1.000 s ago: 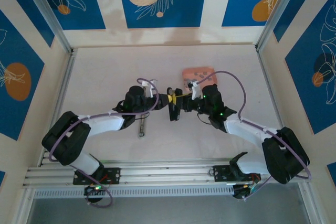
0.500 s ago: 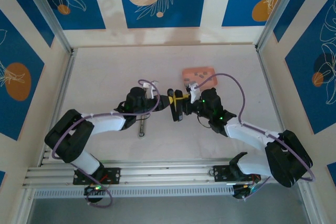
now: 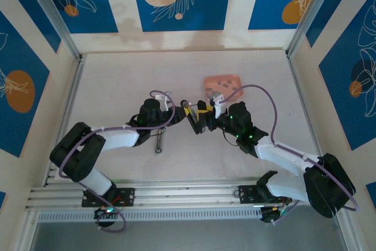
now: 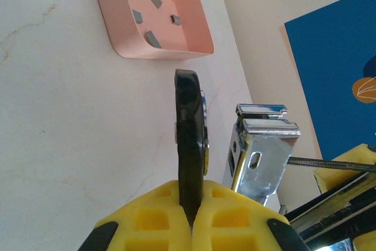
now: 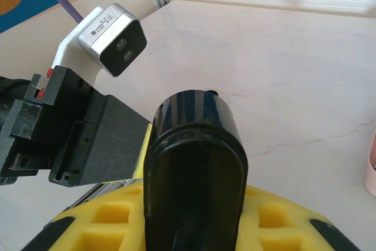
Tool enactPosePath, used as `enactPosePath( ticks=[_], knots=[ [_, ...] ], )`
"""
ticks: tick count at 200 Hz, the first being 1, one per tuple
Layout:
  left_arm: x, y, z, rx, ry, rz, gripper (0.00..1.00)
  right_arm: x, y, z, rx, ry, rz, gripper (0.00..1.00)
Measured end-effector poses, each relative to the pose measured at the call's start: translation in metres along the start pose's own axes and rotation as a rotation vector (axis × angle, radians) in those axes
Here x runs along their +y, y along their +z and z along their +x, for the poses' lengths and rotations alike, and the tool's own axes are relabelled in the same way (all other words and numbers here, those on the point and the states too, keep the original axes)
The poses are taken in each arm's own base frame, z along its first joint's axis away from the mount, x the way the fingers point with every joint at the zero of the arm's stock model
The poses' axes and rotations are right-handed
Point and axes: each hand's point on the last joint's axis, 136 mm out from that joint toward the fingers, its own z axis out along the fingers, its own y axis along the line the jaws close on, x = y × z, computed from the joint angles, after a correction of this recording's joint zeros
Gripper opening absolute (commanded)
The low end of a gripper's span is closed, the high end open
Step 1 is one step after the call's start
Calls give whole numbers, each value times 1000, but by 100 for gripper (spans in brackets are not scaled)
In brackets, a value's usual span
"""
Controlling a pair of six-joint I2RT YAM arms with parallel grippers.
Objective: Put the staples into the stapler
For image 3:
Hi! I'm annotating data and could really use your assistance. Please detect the black stapler body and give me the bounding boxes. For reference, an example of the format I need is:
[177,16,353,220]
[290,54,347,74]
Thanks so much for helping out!
[180,99,206,136]

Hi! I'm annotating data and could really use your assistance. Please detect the pink plastic tray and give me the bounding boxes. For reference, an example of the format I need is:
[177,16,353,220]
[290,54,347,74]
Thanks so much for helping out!
[203,75,244,101]

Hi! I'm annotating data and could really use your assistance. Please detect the metal stapler magazine rail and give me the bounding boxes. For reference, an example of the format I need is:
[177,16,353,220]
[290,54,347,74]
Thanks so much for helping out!
[154,129,165,155]

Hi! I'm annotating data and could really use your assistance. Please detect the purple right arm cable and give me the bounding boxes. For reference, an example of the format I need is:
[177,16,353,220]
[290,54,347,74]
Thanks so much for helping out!
[217,84,360,225]

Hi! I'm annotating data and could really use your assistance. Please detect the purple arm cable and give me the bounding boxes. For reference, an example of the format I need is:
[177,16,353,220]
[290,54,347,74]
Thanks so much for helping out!
[217,84,360,225]
[58,89,176,234]

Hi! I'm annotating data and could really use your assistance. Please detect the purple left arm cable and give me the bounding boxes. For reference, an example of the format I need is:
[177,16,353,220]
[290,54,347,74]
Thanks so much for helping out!
[58,89,176,234]

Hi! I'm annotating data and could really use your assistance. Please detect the aluminium table side rail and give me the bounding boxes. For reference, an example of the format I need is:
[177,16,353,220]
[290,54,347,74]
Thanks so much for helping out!
[286,52,323,160]
[43,55,88,187]

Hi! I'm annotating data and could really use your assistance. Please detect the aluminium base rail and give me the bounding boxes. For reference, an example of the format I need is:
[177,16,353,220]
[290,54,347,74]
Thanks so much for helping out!
[25,178,346,212]

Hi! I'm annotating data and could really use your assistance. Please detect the grey slotted cable duct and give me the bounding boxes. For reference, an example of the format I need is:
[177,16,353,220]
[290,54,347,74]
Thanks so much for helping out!
[37,208,263,223]

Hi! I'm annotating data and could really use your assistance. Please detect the aluminium frame post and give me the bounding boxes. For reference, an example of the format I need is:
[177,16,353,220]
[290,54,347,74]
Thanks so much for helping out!
[21,0,83,61]
[286,0,344,58]
[16,212,41,251]
[334,203,364,251]

